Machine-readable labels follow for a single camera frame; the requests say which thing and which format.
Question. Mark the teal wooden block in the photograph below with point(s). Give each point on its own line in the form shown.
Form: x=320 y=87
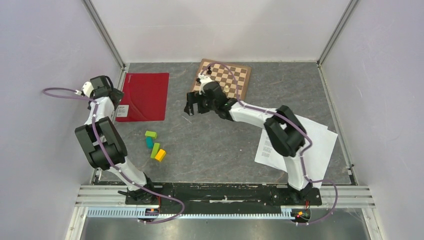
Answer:
x=149 y=142

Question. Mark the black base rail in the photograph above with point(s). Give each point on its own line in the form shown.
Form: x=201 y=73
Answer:
x=223 y=198

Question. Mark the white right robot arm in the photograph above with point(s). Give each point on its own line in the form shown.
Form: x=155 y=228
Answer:
x=285 y=132

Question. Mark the lime green long block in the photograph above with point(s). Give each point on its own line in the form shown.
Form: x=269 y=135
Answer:
x=155 y=149

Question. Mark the white printed paper stack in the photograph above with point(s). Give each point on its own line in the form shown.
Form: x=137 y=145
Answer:
x=316 y=158

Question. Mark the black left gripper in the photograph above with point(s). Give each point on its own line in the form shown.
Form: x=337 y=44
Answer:
x=118 y=95

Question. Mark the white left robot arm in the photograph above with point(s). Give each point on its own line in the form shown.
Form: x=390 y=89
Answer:
x=103 y=146

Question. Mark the red file folder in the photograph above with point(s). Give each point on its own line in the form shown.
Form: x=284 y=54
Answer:
x=145 y=97

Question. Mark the wooden chessboard box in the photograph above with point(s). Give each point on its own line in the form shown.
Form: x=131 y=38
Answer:
x=237 y=77

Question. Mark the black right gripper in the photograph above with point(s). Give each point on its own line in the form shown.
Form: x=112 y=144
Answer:
x=193 y=97

